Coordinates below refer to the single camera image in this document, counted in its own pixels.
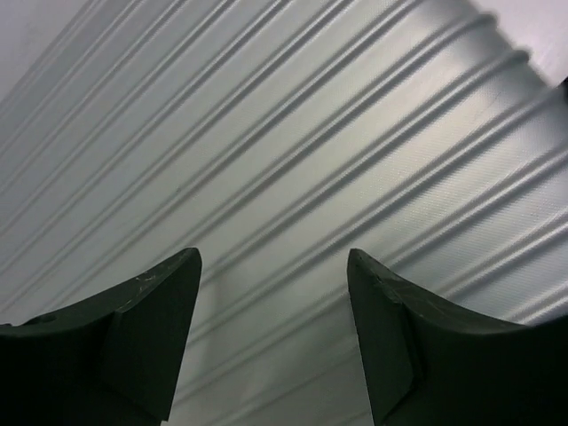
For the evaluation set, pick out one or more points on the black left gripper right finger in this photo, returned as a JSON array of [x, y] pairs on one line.
[[428, 361]]

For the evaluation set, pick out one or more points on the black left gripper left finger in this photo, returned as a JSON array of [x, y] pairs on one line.
[[110, 359]]

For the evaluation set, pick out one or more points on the grey suitcase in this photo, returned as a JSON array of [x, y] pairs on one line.
[[275, 136]]

